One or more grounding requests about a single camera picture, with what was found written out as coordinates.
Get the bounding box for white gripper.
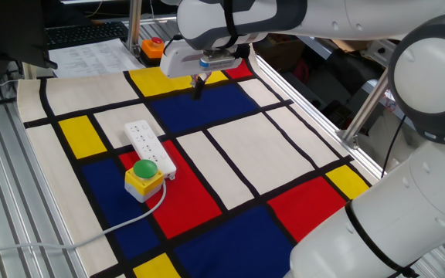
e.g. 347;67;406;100
159;38;246;100

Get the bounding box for white power strip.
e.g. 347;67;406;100
124;119;178;181

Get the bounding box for orange emergency stop button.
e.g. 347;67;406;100
140;36;165;66

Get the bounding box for green button yellow box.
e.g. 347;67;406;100
124;158;165;204

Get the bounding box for Mondrian pattern cloth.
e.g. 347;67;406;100
16;57;372;278

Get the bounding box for red plastic item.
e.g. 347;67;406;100
292;59;311;84

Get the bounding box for printed paper sheet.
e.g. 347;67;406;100
47;37;146;80

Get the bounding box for black keyboard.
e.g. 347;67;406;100
44;21;130;50

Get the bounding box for brown cardboard box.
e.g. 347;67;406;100
330;38;369;53

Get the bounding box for black monitor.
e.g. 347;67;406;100
0;0;59;70

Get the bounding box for grey gripper camera blue end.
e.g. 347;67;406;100
199;53;236;70

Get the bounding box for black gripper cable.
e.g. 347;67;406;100
162;33;185;55

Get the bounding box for vertical aluminium post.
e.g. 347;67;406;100
127;0;143;55

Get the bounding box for grey power strip cable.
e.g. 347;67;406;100
0;179;168;258

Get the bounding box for aluminium frame rail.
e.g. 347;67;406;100
251;53;386;182

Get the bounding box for aluminium post with bracket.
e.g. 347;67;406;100
338;67;392;151

